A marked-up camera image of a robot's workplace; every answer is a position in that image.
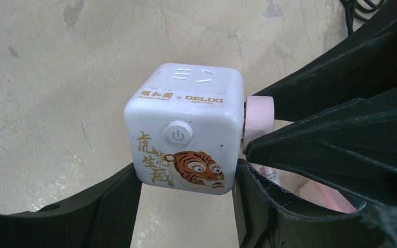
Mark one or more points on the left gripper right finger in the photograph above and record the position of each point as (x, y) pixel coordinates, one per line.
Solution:
(267, 215)

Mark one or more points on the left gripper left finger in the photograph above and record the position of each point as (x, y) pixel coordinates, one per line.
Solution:
(101, 216)

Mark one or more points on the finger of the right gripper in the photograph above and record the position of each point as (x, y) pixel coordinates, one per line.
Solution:
(361, 66)
(351, 147)

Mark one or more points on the pink round power strip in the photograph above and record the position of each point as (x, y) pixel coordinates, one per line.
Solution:
(325, 196)

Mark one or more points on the white cube power socket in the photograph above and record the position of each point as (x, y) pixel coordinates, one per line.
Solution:
(185, 127)

